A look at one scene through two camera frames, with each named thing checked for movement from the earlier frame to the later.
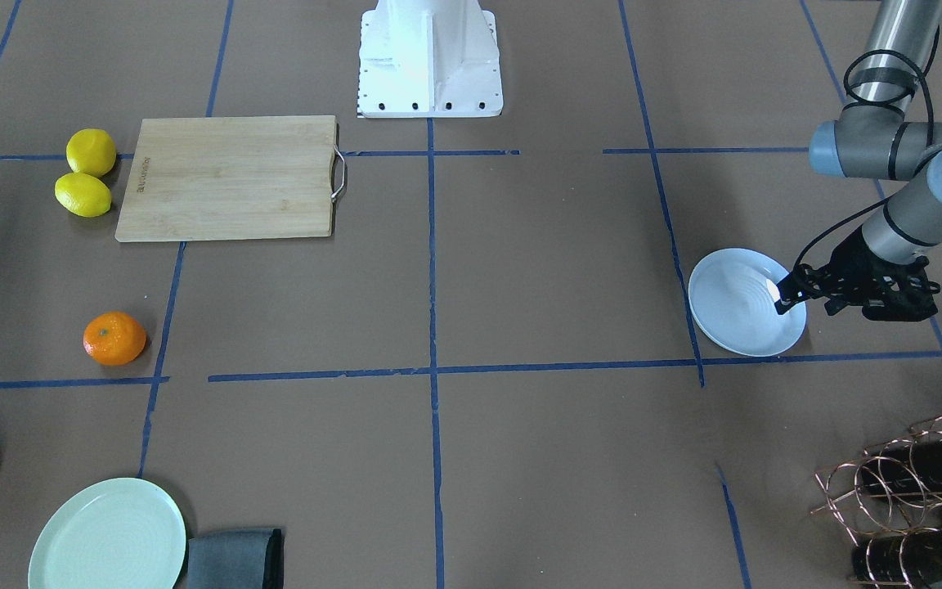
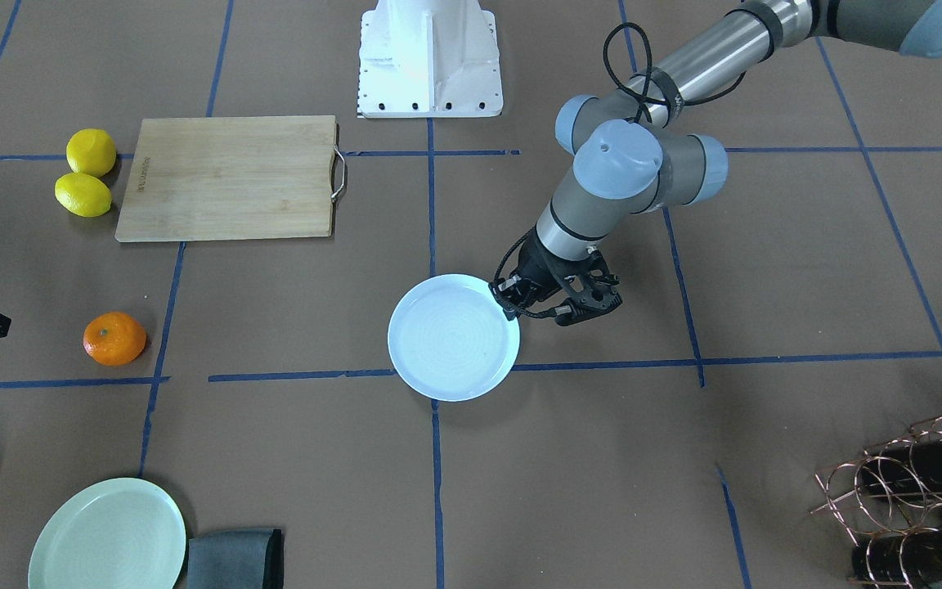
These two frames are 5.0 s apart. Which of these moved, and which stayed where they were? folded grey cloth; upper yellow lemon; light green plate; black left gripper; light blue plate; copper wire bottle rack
Moved: black left gripper; light blue plate
Stayed: folded grey cloth; light green plate; copper wire bottle rack; upper yellow lemon
